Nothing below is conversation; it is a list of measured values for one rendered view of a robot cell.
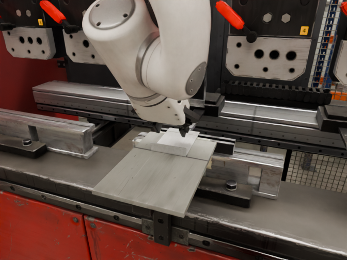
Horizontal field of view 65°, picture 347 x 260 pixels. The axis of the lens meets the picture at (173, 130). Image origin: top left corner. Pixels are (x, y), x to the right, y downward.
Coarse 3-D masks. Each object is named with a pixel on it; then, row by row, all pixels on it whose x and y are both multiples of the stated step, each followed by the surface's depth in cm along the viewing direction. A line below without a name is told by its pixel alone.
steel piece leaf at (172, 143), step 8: (168, 136) 69; (176, 136) 69; (192, 136) 69; (152, 144) 62; (160, 144) 61; (168, 144) 65; (176, 144) 65; (184, 144) 65; (192, 144) 65; (160, 152) 62; (168, 152) 61; (176, 152) 61; (184, 152) 60
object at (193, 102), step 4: (204, 76) 62; (204, 80) 62; (204, 84) 62; (200, 88) 63; (204, 88) 63; (200, 92) 63; (204, 92) 64; (192, 96) 65; (196, 96) 64; (200, 96) 64; (204, 96) 64; (188, 100) 66; (192, 100) 66; (196, 100) 66; (200, 100) 65; (204, 100) 65; (192, 104) 66; (196, 104) 66; (200, 104) 66
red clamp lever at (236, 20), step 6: (216, 6) 48; (222, 6) 48; (228, 6) 48; (222, 12) 48; (228, 12) 48; (234, 12) 48; (228, 18) 48; (234, 18) 48; (240, 18) 48; (234, 24) 48; (240, 24) 48; (246, 30) 49; (246, 36) 48; (252, 36) 48; (252, 42) 48
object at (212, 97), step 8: (208, 96) 87; (216, 96) 87; (224, 96) 91; (208, 104) 84; (216, 104) 84; (224, 104) 93; (200, 112) 83; (208, 112) 85; (216, 112) 84; (192, 128) 73
